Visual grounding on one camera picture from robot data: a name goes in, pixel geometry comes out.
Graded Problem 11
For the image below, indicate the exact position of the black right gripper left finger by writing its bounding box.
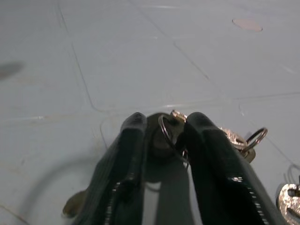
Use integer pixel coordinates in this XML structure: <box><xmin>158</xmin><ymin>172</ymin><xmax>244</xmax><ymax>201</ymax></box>
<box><xmin>74</xmin><ymin>112</ymin><xmax>148</xmax><ymax>225</ymax></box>

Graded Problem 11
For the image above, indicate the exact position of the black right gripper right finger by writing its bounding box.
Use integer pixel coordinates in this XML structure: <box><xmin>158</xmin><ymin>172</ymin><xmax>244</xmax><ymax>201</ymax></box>
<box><xmin>176</xmin><ymin>112</ymin><xmax>285</xmax><ymax>225</ymax></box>

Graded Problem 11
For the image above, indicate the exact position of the small brass key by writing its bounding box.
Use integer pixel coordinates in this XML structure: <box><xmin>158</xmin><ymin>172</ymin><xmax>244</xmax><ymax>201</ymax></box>
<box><xmin>242</xmin><ymin>147</ymin><xmax>256</xmax><ymax>164</ymax></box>

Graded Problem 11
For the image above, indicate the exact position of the silver key with wide head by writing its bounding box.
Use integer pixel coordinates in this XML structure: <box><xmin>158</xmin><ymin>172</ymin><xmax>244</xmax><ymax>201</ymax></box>
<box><xmin>219</xmin><ymin>127</ymin><xmax>247</xmax><ymax>150</ymax></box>

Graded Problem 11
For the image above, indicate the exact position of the dark round key fob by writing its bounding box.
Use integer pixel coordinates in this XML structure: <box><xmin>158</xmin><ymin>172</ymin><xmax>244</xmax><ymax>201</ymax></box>
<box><xmin>147</xmin><ymin>113</ymin><xmax>182</xmax><ymax>165</ymax></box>

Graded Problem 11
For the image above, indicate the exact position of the large silver key ring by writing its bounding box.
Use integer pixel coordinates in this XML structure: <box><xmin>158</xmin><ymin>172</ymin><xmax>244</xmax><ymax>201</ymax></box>
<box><xmin>158</xmin><ymin>114</ymin><xmax>189</xmax><ymax>170</ymax></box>

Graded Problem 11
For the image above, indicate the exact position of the small silver key ring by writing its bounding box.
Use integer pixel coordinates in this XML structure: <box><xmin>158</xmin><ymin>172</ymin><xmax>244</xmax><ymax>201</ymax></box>
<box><xmin>245</xmin><ymin>127</ymin><xmax>269</xmax><ymax>150</ymax></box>

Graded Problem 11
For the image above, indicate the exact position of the silver key with toothed blade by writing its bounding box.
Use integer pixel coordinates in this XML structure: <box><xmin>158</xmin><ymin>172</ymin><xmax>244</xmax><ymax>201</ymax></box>
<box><xmin>170</xmin><ymin>109</ymin><xmax>188</xmax><ymax>123</ymax></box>

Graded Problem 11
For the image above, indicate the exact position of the dull brass key head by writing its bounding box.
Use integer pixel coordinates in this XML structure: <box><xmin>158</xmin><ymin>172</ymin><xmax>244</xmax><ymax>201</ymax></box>
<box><xmin>62</xmin><ymin>190</ymin><xmax>88</xmax><ymax>218</ymax></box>

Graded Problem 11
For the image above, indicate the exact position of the silver key with slotted head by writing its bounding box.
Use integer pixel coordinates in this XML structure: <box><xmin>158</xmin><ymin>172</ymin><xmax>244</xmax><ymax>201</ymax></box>
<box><xmin>276</xmin><ymin>182</ymin><xmax>300</xmax><ymax>223</ymax></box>

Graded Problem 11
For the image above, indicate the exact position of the thin wire key ring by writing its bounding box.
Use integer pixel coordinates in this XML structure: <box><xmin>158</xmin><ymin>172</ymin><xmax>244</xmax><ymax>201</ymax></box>
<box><xmin>284</xmin><ymin>163</ymin><xmax>300</xmax><ymax>187</ymax></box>

